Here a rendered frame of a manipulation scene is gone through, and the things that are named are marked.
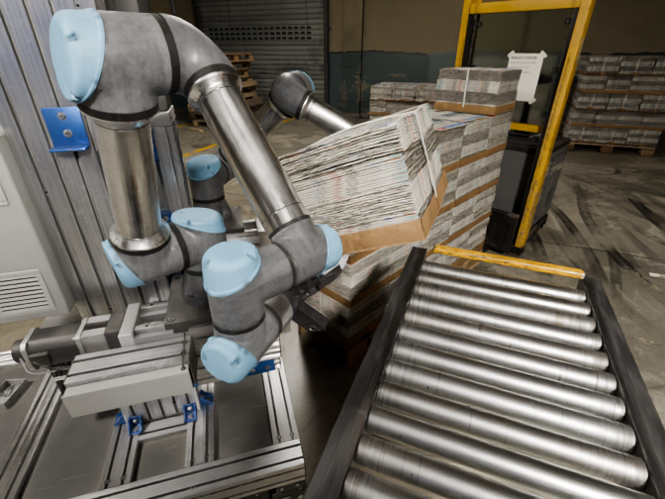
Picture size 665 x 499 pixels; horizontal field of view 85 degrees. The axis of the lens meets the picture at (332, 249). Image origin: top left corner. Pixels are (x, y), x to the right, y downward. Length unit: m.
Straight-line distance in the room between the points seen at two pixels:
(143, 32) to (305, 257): 0.40
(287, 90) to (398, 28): 7.39
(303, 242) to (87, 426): 1.30
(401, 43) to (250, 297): 8.16
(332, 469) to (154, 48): 0.70
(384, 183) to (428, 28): 7.79
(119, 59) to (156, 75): 0.05
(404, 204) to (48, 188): 0.84
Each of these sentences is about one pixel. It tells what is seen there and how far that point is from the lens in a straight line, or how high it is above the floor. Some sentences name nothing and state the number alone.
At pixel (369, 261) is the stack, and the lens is 1.63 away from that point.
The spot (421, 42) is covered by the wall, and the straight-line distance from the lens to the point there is 8.44.
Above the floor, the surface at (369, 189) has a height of 1.16.
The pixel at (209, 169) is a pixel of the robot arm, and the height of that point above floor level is 1.02.
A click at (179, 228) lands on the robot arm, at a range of 0.91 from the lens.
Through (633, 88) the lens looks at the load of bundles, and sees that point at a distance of 6.91.
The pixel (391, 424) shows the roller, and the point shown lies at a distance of 0.74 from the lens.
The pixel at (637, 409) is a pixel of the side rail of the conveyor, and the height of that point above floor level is 0.80.
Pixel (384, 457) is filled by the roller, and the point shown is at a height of 0.80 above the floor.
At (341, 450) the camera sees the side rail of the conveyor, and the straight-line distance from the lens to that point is 0.70.
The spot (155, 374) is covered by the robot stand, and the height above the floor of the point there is 0.73.
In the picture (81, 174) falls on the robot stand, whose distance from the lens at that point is 1.10.
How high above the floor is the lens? 1.39
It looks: 29 degrees down
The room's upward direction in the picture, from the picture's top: straight up
